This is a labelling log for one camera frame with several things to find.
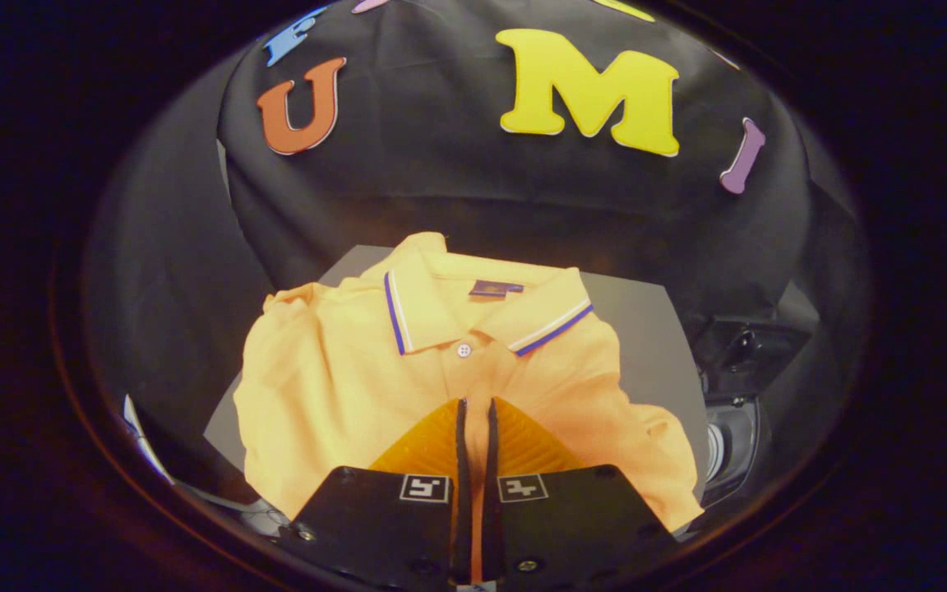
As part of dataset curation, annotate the grey cabinet with dark sides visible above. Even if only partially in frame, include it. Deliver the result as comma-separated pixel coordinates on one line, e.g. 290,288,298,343
204,244,709,504

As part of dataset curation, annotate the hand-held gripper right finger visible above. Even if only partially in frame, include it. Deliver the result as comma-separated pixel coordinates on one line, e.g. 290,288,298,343
482,397,681,586

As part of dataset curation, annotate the black backdrop cloth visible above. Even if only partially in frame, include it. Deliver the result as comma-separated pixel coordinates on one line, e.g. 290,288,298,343
83,0,869,494

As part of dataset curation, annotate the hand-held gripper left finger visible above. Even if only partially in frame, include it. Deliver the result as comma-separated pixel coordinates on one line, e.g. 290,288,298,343
280,397,472,586

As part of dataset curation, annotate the orange polo shirt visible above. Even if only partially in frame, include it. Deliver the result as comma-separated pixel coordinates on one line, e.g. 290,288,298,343
233,232,704,534

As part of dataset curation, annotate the blue and white object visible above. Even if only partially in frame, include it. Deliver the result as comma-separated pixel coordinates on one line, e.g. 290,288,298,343
122,395,175,486

